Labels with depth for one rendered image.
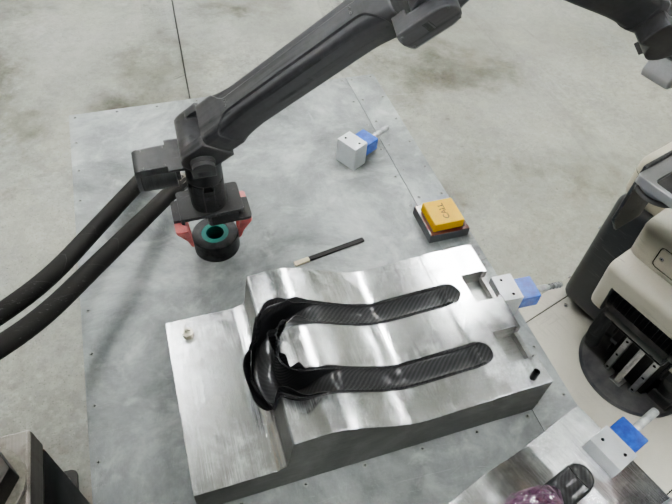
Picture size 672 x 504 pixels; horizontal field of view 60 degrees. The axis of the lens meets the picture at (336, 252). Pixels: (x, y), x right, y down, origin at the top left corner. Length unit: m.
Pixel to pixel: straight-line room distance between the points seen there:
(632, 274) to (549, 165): 1.51
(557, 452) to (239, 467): 0.42
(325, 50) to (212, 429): 0.50
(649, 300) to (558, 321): 0.59
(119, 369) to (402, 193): 0.61
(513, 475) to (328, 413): 0.25
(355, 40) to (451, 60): 2.47
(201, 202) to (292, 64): 0.32
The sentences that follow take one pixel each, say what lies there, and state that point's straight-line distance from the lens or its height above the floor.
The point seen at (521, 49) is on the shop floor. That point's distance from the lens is 3.37.
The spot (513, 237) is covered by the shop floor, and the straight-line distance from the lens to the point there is 2.30.
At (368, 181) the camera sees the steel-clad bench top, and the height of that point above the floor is 0.80.
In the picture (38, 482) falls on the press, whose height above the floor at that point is 0.75.
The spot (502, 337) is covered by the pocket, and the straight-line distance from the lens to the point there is 0.93.
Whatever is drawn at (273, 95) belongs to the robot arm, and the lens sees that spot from 0.75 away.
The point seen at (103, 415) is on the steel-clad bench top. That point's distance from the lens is 0.93.
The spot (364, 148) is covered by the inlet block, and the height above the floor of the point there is 0.84.
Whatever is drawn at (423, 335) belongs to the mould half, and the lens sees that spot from 0.88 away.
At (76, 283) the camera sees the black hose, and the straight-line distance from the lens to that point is 0.93.
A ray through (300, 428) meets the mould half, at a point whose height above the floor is 0.93.
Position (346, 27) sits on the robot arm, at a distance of 0.69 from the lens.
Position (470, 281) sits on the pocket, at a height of 0.87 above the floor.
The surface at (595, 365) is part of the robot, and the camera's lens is 1.72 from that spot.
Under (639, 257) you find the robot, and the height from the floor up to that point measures 0.81.
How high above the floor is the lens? 1.61
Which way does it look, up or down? 50 degrees down
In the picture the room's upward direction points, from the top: 5 degrees clockwise
